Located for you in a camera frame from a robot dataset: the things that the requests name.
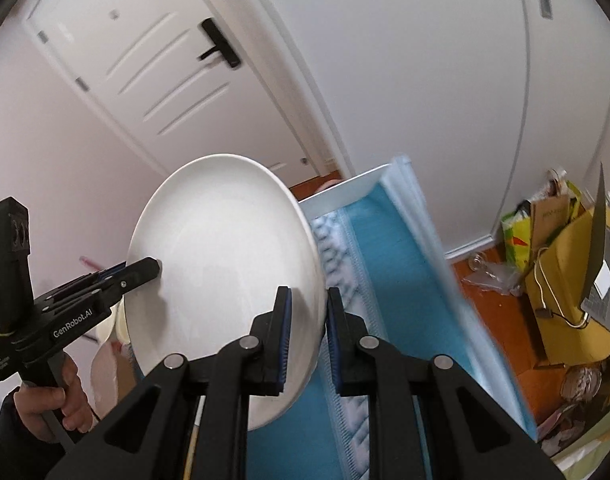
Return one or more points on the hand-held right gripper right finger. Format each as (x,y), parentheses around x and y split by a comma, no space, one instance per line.
(333,340)

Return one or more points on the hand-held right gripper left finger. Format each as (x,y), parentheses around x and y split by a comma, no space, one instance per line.
(283,340)

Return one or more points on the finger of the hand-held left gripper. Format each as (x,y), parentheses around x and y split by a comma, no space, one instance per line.
(110,273)
(145,267)

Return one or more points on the cream floral plate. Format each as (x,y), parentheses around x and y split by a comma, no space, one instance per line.
(122,325)

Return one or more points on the white plate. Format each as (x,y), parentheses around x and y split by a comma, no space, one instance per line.
(220,240)

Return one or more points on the person's left forearm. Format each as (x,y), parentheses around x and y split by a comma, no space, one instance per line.
(10,447)

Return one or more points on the person's left hand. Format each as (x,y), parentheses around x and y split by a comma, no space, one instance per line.
(32,400)

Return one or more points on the red stick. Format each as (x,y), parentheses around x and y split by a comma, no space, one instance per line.
(90,262)

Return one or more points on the teal patterned tablecloth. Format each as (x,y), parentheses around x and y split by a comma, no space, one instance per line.
(405,300)

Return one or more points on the clear plastic bag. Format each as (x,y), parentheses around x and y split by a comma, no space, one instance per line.
(495,277)

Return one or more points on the green yellow bag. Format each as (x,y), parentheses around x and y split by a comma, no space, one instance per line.
(515,240)

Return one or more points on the white door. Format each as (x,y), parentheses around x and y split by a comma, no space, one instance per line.
(150,35)

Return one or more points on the brown paper bag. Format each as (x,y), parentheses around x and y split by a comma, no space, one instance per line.
(550,225)

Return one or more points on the grey laptop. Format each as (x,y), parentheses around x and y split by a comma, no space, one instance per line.
(602,305)

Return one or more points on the green mat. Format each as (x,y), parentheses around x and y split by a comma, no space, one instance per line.
(595,440)

